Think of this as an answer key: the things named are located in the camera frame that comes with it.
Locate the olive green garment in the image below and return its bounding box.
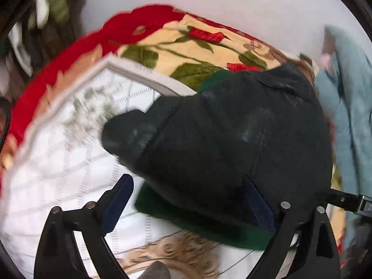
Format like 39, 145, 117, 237
46, 0, 71, 26

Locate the red floral blanket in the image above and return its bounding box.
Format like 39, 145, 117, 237
0, 4, 319, 169

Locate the black leather jacket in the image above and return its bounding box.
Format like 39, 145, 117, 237
102, 62, 333, 228

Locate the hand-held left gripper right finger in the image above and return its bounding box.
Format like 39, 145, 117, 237
242, 175, 341, 279

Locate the brown patterned fuzzy cloth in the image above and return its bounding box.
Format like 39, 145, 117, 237
116, 232, 225, 279

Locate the white puffer garment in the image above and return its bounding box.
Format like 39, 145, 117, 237
34, 0, 49, 26

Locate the white quilted floral mat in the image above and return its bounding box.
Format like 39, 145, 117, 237
0, 56, 300, 279

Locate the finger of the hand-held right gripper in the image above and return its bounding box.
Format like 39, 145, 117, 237
326, 188, 372, 216

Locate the green garment with white stripes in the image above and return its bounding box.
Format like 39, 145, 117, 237
134, 70, 292, 251

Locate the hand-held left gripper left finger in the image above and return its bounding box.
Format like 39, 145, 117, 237
33, 174, 134, 279

